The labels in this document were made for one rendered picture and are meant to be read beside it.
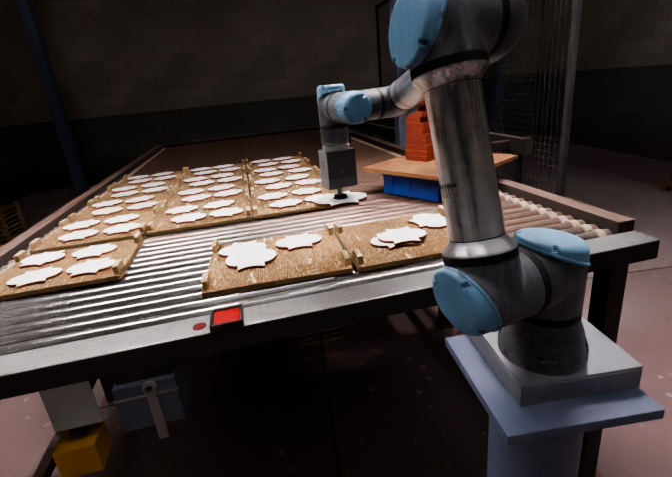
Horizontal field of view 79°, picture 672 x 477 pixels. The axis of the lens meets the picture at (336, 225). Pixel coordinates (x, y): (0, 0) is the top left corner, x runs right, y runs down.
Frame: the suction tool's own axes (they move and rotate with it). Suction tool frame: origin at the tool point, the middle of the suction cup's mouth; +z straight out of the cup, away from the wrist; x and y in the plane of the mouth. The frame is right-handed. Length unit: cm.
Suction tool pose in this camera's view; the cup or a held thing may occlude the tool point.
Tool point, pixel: (340, 201)
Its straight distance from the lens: 115.6
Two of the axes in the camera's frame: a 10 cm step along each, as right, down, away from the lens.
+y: -9.2, 2.1, -3.3
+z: 0.9, 9.4, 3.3
